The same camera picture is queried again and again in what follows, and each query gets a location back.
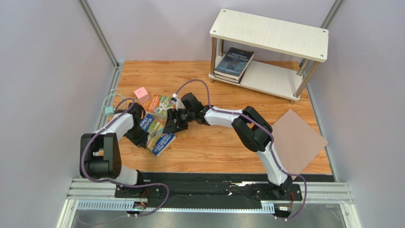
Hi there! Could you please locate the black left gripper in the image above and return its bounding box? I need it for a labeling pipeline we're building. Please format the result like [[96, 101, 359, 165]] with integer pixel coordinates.
[[125, 125, 150, 148]]

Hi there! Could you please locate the blue 91-storey treehouse book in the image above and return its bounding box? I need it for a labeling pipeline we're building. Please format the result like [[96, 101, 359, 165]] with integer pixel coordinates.
[[140, 114, 176, 157]]

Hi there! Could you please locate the orange treehouse book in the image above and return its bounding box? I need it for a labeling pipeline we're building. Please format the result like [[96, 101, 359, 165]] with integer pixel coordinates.
[[145, 95, 176, 117]]

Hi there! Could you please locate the black 169-storey treehouse book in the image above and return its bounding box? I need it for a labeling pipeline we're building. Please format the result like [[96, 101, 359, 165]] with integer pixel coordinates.
[[215, 74, 243, 84]]

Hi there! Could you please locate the Nineteen Eighty-Four book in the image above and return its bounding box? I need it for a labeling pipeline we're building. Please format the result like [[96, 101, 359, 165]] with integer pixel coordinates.
[[214, 47, 255, 79]]

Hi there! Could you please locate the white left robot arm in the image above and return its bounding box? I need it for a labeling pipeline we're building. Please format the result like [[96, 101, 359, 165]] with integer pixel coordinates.
[[79, 103, 149, 187]]

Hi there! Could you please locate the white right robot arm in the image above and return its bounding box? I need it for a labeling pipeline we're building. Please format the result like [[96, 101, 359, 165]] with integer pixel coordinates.
[[163, 93, 292, 198]]

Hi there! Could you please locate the pink cube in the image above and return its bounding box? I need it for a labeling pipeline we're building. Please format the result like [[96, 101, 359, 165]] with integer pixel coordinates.
[[134, 87, 150, 104]]

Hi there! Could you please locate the white two-tier shelf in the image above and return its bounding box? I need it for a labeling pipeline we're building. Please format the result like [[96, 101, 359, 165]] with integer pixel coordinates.
[[208, 9, 329, 104]]

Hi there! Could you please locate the brown paper file folder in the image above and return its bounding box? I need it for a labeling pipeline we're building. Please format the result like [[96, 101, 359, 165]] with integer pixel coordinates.
[[272, 109, 328, 174]]

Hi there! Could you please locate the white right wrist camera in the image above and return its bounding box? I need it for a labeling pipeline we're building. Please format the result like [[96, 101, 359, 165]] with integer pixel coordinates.
[[172, 93, 185, 110]]

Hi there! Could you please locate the teal charger with cable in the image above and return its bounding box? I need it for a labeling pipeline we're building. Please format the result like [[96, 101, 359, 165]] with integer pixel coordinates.
[[102, 88, 126, 116]]

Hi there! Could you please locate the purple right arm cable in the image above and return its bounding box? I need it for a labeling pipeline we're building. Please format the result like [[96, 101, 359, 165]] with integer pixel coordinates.
[[174, 79, 308, 221]]

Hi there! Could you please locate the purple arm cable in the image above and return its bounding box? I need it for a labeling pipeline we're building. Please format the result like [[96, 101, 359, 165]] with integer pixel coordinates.
[[174, 79, 308, 221], [79, 98, 170, 219]]

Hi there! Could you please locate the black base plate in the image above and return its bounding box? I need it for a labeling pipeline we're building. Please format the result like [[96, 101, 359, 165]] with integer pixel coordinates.
[[114, 171, 336, 210]]

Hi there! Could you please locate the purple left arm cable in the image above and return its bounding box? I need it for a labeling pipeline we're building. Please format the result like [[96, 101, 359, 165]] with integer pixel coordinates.
[[79, 98, 170, 219]]

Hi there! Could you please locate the aluminium rail frame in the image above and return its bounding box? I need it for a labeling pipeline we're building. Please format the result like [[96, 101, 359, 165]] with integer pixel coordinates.
[[68, 61, 359, 228]]

